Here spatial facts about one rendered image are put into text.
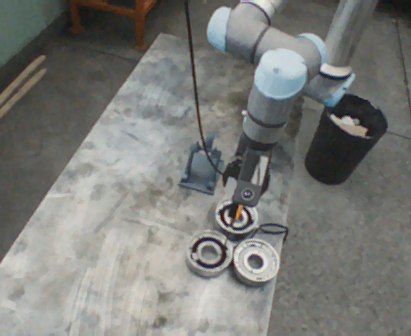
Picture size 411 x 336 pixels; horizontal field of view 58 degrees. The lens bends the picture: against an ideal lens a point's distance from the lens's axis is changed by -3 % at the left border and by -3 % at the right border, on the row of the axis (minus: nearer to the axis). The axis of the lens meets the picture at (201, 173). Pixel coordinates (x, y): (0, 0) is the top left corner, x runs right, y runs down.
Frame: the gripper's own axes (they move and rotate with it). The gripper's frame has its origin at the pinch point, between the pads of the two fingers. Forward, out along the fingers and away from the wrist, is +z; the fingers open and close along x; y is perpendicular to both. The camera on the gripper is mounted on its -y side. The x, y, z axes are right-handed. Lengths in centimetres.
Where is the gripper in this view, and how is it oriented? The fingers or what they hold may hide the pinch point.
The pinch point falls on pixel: (238, 201)
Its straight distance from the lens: 83.8
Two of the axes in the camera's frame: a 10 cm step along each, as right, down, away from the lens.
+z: -1.2, 6.3, 7.7
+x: -9.6, -2.8, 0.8
